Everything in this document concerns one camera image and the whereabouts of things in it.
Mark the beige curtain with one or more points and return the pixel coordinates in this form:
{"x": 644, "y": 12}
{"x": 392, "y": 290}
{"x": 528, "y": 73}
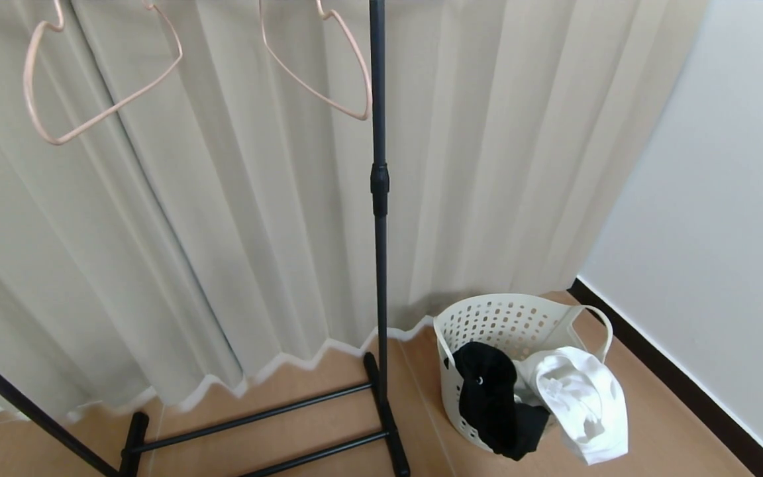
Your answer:
{"x": 487, "y": 165}

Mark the pink clothes hanger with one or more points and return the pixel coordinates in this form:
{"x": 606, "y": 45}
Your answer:
{"x": 359, "y": 59}
{"x": 27, "y": 93}

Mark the black shorts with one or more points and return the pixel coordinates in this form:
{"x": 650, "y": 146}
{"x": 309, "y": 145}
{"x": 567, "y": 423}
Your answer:
{"x": 487, "y": 391}

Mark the white garment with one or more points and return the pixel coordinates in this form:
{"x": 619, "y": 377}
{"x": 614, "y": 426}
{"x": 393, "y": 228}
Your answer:
{"x": 587, "y": 397}

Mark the white laundry basket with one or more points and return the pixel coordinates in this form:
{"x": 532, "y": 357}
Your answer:
{"x": 507, "y": 324}

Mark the black clothes rack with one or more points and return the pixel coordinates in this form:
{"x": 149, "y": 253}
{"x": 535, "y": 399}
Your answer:
{"x": 379, "y": 265}

